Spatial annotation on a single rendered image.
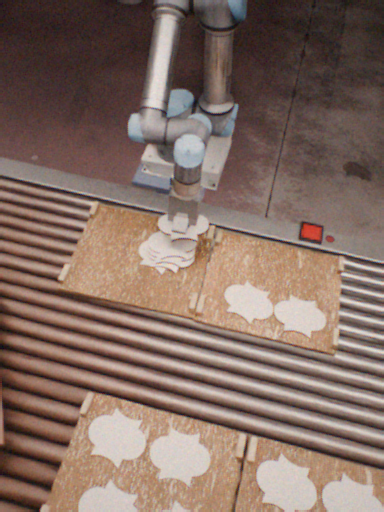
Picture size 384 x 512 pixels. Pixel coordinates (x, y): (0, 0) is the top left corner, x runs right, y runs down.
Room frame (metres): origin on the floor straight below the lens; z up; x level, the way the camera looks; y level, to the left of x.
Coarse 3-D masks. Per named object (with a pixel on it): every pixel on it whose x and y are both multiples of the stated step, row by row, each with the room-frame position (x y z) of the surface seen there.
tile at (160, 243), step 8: (160, 232) 1.02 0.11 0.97; (152, 240) 0.98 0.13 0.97; (160, 240) 0.99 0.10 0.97; (168, 240) 0.99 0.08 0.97; (176, 240) 0.99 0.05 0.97; (184, 240) 1.00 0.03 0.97; (152, 248) 0.95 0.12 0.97; (160, 248) 0.96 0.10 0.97; (168, 248) 0.96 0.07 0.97; (176, 248) 0.96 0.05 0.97; (184, 248) 0.97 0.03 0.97; (192, 248) 0.97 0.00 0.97; (168, 256) 0.93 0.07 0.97; (176, 256) 0.94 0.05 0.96; (184, 256) 0.93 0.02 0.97
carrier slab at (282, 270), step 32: (224, 256) 0.98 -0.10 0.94; (256, 256) 0.99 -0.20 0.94; (288, 256) 1.01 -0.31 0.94; (320, 256) 1.02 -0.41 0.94; (224, 288) 0.86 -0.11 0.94; (288, 288) 0.88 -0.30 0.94; (320, 288) 0.89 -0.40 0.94; (224, 320) 0.75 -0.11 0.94; (256, 320) 0.76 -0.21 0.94; (320, 352) 0.68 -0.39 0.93
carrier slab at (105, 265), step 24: (96, 216) 1.09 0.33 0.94; (120, 216) 1.10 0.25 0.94; (144, 216) 1.11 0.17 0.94; (96, 240) 0.99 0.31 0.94; (120, 240) 1.00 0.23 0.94; (144, 240) 1.01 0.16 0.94; (72, 264) 0.88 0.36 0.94; (96, 264) 0.89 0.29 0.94; (120, 264) 0.90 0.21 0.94; (192, 264) 0.93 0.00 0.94; (72, 288) 0.80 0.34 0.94; (96, 288) 0.81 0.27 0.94; (120, 288) 0.82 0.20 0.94; (144, 288) 0.83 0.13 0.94; (168, 288) 0.83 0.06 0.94; (192, 288) 0.84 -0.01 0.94; (168, 312) 0.75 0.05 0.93
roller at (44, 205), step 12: (0, 192) 1.16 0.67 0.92; (12, 192) 1.17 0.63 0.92; (24, 204) 1.13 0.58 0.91; (36, 204) 1.13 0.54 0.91; (48, 204) 1.13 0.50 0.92; (60, 204) 1.14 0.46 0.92; (72, 216) 1.10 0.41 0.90; (84, 216) 1.10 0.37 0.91; (348, 276) 0.97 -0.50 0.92; (360, 276) 0.97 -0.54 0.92; (372, 276) 0.98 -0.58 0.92
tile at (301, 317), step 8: (280, 304) 0.82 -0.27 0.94; (288, 304) 0.82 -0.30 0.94; (296, 304) 0.82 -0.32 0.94; (304, 304) 0.82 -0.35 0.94; (312, 304) 0.83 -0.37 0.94; (280, 312) 0.79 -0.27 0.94; (288, 312) 0.79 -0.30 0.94; (296, 312) 0.79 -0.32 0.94; (304, 312) 0.80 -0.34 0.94; (312, 312) 0.80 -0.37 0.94; (320, 312) 0.80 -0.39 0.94; (280, 320) 0.76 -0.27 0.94; (288, 320) 0.76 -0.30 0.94; (296, 320) 0.77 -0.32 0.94; (304, 320) 0.77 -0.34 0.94; (312, 320) 0.77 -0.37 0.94; (320, 320) 0.78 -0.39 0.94; (288, 328) 0.74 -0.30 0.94; (296, 328) 0.74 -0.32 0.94; (304, 328) 0.74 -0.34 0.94; (312, 328) 0.75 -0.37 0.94; (320, 328) 0.75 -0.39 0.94
